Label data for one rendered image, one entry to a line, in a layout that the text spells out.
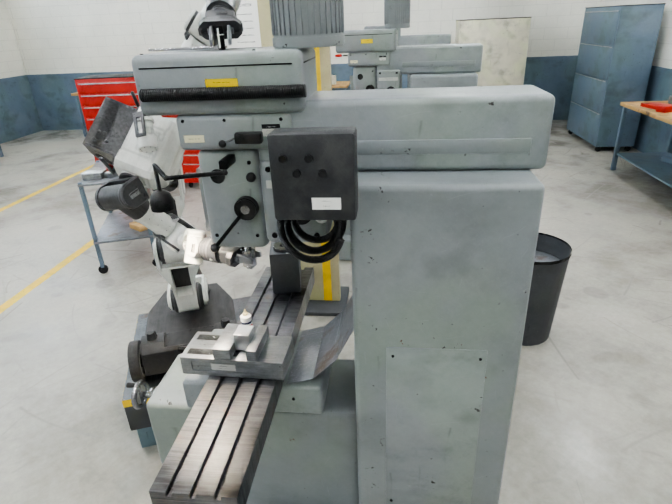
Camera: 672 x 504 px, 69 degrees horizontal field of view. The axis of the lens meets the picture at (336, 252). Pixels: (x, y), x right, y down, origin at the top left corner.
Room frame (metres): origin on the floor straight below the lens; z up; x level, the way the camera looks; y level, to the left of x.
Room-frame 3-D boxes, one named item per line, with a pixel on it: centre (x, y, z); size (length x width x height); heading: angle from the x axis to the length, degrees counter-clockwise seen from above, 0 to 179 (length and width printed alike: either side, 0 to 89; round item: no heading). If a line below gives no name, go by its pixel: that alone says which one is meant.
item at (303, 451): (1.50, 0.32, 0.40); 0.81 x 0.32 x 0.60; 83
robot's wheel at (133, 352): (1.93, 0.99, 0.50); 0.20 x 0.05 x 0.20; 14
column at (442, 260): (1.42, -0.32, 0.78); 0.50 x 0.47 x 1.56; 83
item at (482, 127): (1.44, -0.20, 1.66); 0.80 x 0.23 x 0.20; 83
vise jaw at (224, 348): (1.36, 0.37, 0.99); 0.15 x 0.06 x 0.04; 170
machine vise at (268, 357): (1.36, 0.35, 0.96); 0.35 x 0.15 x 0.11; 80
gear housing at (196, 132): (1.50, 0.25, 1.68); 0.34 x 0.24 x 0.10; 83
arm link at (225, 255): (1.54, 0.38, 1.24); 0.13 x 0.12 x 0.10; 154
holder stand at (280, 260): (1.93, 0.22, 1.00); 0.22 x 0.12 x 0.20; 3
